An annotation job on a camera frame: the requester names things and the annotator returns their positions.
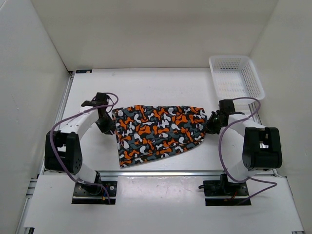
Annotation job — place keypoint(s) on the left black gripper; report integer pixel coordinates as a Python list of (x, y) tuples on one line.
[(110, 126)]

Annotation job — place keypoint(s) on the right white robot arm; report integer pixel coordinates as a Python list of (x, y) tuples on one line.
[(261, 148)]

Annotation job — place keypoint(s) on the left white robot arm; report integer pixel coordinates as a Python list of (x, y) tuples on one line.
[(62, 145)]

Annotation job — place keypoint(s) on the front aluminium rail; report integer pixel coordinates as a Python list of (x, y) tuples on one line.
[(162, 173)]

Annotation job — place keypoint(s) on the orange camouflage shorts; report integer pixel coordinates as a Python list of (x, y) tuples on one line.
[(148, 133)]

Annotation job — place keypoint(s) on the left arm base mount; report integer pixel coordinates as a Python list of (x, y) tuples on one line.
[(95, 195)]

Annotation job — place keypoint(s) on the white plastic basket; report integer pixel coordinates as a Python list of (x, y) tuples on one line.
[(235, 76)]

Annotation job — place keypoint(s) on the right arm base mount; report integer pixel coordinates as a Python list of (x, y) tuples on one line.
[(219, 193)]

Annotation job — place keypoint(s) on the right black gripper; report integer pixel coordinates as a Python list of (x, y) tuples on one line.
[(209, 126)]

